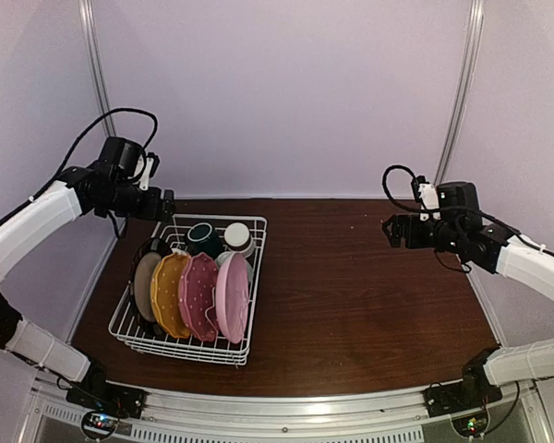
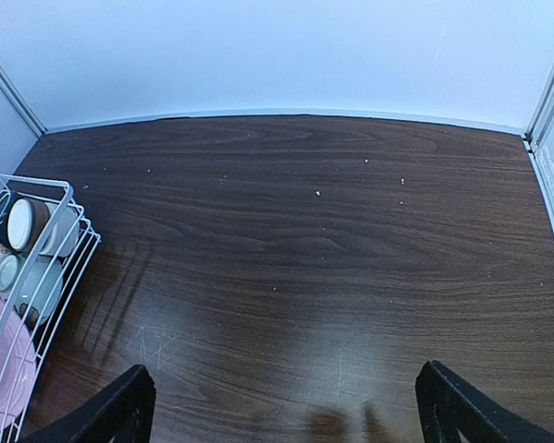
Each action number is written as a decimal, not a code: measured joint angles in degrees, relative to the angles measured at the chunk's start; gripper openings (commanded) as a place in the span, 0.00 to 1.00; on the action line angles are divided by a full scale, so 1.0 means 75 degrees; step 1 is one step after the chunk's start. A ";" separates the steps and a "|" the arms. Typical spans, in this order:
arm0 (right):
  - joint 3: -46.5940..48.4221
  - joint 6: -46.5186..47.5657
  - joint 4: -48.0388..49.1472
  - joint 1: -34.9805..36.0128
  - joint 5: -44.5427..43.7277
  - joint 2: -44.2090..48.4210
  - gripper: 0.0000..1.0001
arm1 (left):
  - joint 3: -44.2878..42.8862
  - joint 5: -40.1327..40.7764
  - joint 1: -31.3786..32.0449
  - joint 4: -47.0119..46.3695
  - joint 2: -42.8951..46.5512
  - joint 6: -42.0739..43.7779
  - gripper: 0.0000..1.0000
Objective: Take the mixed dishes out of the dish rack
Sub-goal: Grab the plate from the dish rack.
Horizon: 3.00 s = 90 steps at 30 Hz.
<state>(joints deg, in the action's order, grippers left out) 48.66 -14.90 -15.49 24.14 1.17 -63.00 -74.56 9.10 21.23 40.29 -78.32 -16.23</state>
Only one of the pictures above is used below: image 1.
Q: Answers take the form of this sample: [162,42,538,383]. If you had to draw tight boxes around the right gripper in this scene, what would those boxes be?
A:
[383,212,464,254]

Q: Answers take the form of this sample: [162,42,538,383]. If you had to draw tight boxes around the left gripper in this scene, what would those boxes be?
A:
[98,179,175,222]

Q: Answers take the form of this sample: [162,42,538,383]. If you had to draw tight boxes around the black rimmed cream plate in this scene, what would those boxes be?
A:
[128,237,172,337]

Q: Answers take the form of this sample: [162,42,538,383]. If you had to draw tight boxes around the yellow polka dot plate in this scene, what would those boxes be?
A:
[150,252,190,339]

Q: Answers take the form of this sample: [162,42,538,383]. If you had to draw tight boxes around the dark pink polka dot plate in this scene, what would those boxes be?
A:
[179,253,219,342]

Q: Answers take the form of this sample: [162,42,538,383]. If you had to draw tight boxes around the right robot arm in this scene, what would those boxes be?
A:
[382,176,554,408]

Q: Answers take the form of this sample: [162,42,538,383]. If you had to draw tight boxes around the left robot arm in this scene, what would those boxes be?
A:
[0,138,175,410]

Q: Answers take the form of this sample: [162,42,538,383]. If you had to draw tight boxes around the dark green mug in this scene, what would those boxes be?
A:
[185,222,224,259]

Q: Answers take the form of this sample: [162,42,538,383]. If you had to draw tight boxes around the light blue bowl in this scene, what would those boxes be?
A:
[215,251,235,269]

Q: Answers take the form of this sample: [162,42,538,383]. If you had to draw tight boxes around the white and brown cup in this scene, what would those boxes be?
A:
[223,222,255,257]

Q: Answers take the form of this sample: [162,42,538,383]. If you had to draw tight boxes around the light pink plate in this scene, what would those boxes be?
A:
[215,252,249,344]

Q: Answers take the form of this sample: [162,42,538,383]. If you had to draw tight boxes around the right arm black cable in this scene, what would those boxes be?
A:
[380,164,444,218]

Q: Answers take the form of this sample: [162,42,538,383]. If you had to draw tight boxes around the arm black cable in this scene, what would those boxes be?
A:
[380,164,444,218]
[27,108,160,204]

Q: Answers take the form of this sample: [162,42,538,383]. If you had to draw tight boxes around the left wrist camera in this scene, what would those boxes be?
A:
[134,152,160,191]

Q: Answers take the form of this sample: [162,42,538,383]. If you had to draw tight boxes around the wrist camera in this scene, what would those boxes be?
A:
[134,152,160,191]
[411,175,440,220]

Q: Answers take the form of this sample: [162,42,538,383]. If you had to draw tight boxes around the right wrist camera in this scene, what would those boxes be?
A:
[411,175,440,220]

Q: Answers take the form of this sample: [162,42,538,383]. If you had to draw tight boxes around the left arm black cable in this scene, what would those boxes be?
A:
[27,108,160,204]

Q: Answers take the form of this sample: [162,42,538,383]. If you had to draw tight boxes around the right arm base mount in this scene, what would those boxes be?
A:
[423,346,502,417]

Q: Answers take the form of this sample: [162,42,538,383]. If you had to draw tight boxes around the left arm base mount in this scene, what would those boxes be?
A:
[58,360,147,419]

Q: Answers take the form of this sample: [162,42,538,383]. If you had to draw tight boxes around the aluminium front rail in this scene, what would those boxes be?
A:
[22,374,554,443]

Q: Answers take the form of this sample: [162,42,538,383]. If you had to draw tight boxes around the left aluminium frame post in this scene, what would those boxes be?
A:
[78,0,111,115]

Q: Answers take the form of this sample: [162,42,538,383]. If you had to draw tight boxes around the aluminium frame post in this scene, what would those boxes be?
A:
[78,0,111,115]
[434,0,485,185]

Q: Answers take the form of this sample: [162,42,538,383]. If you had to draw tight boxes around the right aluminium frame post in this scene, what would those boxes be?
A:
[434,0,485,185]

